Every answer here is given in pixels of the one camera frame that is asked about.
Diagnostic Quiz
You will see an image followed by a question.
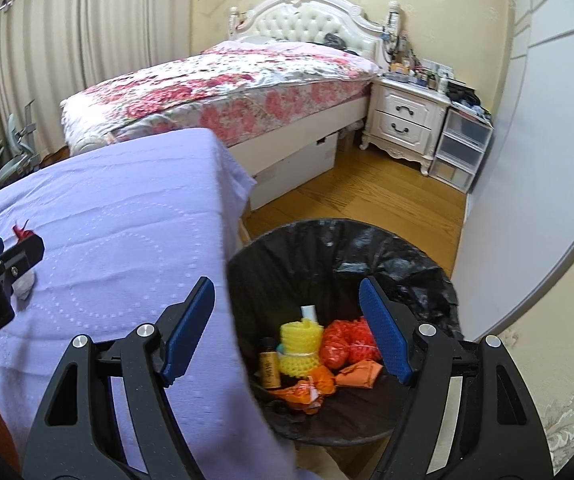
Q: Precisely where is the dark red crumpled wrapper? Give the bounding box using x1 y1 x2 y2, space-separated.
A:
12 222 34 243

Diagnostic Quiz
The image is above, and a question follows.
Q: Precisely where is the beige curtain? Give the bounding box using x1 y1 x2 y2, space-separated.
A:
0 0 190 157

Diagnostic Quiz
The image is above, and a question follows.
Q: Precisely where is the silver white tube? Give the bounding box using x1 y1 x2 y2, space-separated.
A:
301 306 317 323

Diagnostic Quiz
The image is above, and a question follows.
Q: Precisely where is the orange-red foam net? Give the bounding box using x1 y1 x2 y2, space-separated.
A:
319 316 381 370

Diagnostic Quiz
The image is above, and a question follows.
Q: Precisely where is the floral quilt bed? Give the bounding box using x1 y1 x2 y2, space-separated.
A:
61 40 381 176

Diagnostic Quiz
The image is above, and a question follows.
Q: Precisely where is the grey desk chair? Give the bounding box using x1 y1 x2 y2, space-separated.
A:
0 101 40 188

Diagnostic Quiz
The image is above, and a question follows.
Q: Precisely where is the black lined trash bin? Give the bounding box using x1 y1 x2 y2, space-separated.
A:
226 219 462 446

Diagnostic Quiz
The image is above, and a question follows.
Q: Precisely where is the white nightstand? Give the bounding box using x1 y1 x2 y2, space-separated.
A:
360 77 451 177

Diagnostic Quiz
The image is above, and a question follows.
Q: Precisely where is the white under-bed box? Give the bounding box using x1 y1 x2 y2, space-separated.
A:
250 133 338 210

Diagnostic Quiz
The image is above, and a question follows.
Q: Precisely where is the yellow foam net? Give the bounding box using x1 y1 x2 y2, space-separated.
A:
278 318 324 378

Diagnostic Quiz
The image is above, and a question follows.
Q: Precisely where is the white tufted headboard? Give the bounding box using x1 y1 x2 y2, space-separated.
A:
228 0 401 68

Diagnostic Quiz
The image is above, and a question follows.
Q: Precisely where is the white crumpled tissue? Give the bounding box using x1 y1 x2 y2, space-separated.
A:
12 270 35 301

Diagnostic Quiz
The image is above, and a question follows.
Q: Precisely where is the plastic drawer unit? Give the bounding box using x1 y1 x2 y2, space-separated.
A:
429 103 494 194

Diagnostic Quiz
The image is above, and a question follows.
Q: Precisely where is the orange plastic wrapper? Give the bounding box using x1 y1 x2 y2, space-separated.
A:
270 360 383 414

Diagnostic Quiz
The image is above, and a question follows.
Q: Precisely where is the purple bed cover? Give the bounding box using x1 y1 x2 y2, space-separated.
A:
0 129 299 479

